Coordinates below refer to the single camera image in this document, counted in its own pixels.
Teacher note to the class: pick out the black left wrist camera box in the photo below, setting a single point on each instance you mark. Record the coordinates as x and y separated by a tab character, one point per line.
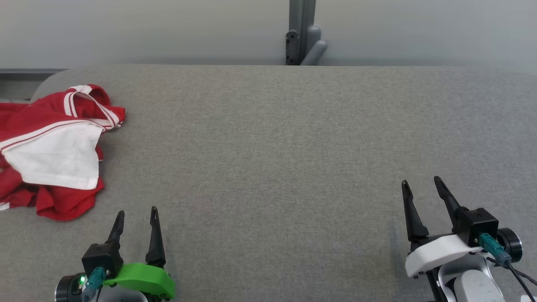
102	258

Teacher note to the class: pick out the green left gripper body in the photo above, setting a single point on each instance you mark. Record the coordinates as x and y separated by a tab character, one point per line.
142	279

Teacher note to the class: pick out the red white basketball jersey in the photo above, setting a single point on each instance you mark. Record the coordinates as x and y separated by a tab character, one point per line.
50	109

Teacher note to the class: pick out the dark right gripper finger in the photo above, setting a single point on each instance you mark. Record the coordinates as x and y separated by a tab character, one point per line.
448	201
413	218

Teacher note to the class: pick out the grey metal post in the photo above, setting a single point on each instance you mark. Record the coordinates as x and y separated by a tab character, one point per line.
301	16

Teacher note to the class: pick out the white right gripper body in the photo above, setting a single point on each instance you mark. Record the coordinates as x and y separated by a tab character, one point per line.
436	251

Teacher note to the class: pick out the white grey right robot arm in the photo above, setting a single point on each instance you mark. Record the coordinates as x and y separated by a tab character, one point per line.
474	285

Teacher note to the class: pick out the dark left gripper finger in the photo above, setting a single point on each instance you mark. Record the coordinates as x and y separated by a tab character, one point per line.
116	228
155	243

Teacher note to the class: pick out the dark grey wall ledge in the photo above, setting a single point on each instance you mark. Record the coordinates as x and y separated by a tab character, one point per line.
29	71

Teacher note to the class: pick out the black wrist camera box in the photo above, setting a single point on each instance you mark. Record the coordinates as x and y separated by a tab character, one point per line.
102	258
476	224

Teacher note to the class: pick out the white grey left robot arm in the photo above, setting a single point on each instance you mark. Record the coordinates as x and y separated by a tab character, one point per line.
121	295

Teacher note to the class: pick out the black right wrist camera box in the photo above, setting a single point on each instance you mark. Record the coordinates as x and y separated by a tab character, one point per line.
476	224

